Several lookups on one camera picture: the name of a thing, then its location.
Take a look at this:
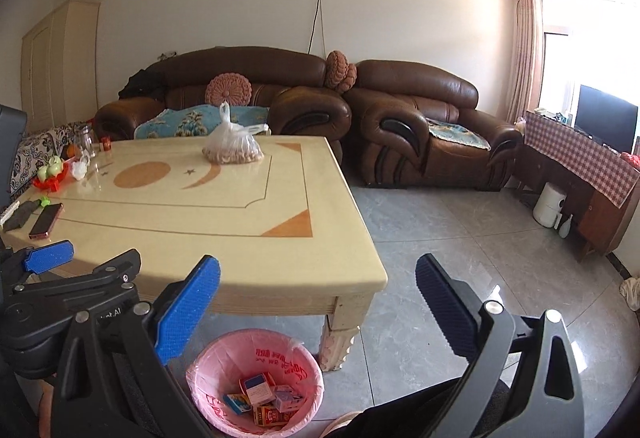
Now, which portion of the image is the light blue milk carton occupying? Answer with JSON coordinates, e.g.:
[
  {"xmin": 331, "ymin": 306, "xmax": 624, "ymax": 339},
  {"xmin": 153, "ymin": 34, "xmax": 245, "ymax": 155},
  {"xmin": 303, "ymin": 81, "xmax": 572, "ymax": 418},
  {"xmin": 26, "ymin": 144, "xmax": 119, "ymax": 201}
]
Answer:
[{"xmin": 224, "ymin": 394, "xmax": 253, "ymax": 415}]

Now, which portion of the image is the white blue medicine box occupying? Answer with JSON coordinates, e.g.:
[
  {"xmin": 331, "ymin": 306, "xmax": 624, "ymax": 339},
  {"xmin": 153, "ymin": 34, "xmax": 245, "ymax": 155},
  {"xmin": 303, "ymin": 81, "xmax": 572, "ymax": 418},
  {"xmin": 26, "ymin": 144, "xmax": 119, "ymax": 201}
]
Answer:
[{"xmin": 239, "ymin": 373, "xmax": 274, "ymax": 408}]

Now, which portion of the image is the purple gold small box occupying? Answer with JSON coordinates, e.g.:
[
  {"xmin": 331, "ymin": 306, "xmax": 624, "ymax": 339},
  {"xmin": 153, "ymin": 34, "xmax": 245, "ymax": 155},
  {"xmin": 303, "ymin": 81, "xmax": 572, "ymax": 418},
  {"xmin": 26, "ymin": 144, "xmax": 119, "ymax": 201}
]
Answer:
[{"xmin": 272, "ymin": 385, "xmax": 306, "ymax": 413}]

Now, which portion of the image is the blue yellow small box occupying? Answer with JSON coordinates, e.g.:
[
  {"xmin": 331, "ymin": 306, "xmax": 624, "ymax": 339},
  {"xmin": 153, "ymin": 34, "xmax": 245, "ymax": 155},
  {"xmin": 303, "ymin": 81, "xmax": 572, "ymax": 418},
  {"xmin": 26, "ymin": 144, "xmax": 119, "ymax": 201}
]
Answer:
[{"xmin": 254, "ymin": 404, "xmax": 294, "ymax": 428}]

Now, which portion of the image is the pink lined trash bin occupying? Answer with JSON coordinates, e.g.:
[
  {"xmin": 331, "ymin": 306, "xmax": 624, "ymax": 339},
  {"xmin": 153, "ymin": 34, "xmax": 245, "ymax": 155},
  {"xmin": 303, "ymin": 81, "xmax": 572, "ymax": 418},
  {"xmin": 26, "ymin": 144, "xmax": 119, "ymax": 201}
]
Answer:
[{"xmin": 186, "ymin": 328, "xmax": 324, "ymax": 437}]

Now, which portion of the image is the smartphone on table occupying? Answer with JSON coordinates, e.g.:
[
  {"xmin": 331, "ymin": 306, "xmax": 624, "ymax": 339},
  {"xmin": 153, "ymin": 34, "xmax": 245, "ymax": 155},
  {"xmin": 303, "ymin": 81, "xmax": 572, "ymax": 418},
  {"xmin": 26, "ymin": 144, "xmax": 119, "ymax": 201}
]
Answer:
[{"xmin": 28, "ymin": 203, "xmax": 64, "ymax": 239}]

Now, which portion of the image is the dark wallet on table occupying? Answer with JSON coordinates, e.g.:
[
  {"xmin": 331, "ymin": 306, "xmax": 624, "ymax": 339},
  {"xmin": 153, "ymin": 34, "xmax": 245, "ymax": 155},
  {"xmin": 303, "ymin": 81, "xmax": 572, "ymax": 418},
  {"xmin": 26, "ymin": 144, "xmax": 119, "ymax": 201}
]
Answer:
[{"xmin": 2, "ymin": 199, "xmax": 40, "ymax": 232}]

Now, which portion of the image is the red fruit tray with apples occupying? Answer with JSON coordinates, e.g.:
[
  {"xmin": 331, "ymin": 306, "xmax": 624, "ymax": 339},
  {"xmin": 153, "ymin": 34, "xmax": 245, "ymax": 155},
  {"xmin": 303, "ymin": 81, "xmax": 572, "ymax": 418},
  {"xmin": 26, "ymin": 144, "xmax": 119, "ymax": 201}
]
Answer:
[{"xmin": 32, "ymin": 156, "xmax": 70, "ymax": 192}]

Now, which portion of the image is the white crumpled bag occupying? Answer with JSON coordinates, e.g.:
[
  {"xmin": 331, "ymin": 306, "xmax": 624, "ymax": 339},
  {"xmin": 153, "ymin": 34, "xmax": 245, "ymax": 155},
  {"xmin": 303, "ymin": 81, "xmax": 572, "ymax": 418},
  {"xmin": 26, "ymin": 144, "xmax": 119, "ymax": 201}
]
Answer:
[{"xmin": 70, "ymin": 161, "xmax": 88, "ymax": 181}]

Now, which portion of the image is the glass teapot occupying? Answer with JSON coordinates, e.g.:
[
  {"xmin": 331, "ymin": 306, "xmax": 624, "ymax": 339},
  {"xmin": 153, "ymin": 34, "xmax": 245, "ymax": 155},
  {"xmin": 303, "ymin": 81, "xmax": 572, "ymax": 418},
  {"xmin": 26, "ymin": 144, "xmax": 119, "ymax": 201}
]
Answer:
[{"xmin": 77, "ymin": 124, "xmax": 100, "ymax": 159}]

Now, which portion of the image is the small red cup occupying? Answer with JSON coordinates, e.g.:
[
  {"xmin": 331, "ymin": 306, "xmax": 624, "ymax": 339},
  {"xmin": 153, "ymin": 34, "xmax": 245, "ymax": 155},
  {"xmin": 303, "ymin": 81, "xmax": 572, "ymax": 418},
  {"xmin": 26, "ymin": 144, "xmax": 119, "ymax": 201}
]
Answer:
[{"xmin": 101, "ymin": 137, "xmax": 112, "ymax": 152}]

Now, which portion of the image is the white air fryer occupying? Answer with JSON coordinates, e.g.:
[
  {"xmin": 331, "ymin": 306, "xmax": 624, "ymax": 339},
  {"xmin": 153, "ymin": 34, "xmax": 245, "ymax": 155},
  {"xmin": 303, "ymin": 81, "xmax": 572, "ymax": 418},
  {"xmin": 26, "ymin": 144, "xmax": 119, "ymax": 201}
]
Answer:
[{"xmin": 533, "ymin": 182, "xmax": 566, "ymax": 230}]

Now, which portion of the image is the cream wardrobe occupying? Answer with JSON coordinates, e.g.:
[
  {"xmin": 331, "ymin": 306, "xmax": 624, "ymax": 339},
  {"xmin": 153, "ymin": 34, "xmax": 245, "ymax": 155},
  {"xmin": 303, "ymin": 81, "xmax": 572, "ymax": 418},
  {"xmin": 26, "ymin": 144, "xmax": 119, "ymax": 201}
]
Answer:
[{"xmin": 21, "ymin": 1, "xmax": 100, "ymax": 132}]

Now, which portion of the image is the blue floral sofa cover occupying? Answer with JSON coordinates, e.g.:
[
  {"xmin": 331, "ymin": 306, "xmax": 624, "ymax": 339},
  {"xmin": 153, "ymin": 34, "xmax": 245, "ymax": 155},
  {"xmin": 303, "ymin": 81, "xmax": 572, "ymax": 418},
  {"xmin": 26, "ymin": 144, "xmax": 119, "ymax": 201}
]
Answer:
[{"xmin": 134, "ymin": 104, "xmax": 269, "ymax": 140}]

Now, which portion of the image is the black clothing on sofa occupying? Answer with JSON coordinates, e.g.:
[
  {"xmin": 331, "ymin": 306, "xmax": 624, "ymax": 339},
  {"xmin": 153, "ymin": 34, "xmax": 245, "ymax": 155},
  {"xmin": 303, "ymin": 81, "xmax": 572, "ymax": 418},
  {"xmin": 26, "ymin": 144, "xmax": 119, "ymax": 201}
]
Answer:
[{"xmin": 118, "ymin": 69, "xmax": 168, "ymax": 102}]

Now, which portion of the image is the checkered cloth tv cabinet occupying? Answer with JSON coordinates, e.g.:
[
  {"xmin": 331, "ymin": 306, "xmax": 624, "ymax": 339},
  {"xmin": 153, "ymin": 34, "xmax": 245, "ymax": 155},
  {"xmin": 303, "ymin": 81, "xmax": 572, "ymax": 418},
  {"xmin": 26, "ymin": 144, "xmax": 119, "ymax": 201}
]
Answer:
[{"xmin": 514, "ymin": 112, "xmax": 639, "ymax": 255}]

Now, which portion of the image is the plastic bag of peanuts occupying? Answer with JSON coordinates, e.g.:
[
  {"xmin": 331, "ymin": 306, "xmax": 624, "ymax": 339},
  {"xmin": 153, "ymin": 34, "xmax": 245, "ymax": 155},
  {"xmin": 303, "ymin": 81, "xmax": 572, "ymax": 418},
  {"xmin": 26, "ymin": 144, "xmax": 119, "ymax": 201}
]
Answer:
[{"xmin": 202, "ymin": 102, "xmax": 269, "ymax": 165}]

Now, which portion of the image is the cream coffee table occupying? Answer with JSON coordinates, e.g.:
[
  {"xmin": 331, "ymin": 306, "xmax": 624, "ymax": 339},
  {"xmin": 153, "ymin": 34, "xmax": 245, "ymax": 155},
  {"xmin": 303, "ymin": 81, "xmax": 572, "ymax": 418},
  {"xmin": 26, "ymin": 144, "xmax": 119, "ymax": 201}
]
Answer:
[{"xmin": 0, "ymin": 135, "xmax": 390, "ymax": 373}]

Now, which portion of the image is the round pink cushion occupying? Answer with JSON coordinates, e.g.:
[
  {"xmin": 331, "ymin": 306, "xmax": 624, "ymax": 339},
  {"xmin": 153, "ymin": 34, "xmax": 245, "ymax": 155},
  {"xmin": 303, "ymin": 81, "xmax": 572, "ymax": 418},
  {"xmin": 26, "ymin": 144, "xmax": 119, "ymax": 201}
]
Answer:
[{"xmin": 205, "ymin": 72, "xmax": 253, "ymax": 106}]

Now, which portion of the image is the armchair blue seat cover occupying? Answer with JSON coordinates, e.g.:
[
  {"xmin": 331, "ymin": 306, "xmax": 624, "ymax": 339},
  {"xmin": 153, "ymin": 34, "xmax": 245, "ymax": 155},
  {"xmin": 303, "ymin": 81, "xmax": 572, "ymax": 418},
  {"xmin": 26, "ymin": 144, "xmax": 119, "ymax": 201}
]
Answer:
[{"xmin": 426, "ymin": 118, "xmax": 491, "ymax": 151}]

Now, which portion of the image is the black television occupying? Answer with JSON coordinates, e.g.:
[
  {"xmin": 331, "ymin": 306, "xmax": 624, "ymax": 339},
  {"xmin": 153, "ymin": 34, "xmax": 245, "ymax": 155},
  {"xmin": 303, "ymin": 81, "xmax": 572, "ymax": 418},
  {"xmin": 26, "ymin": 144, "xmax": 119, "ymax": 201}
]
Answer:
[{"xmin": 574, "ymin": 84, "xmax": 639, "ymax": 153}]

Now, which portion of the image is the brown leather armchair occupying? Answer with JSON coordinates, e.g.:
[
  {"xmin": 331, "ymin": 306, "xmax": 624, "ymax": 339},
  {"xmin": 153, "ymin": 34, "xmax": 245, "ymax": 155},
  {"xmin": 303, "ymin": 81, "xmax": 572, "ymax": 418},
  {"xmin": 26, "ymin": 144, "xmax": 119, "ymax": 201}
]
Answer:
[{"xmin": 343, "ymin": 60, "xmax": 522, "ymax": 191}]

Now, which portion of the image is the pink curtain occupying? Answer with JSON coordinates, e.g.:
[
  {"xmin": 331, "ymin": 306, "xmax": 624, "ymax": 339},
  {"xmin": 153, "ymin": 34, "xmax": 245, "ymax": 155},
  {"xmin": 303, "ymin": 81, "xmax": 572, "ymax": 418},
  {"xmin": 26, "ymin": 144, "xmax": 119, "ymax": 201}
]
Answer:
[{"xmin": 506, "ymin": 0, "xmax": 544, "ymax": 123}]

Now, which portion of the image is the brown leather long sofa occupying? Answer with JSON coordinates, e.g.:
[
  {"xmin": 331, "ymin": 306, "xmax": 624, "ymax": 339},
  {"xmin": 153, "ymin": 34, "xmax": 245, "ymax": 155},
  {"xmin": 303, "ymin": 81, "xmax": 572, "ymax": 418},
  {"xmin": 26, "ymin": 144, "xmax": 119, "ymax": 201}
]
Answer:
[{"xmin": 93, "ymin": 46, "xmax": 352, "ymax": 159}]

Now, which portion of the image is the pink cushion on armrest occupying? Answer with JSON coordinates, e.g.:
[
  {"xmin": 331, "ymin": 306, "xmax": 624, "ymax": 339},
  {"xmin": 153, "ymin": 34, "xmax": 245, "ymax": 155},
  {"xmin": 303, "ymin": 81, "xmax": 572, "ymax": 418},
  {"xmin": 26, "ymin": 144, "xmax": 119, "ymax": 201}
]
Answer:
[{"xmin": 324, "ymin": 50, "xmax": 357, "ymax": 94}]

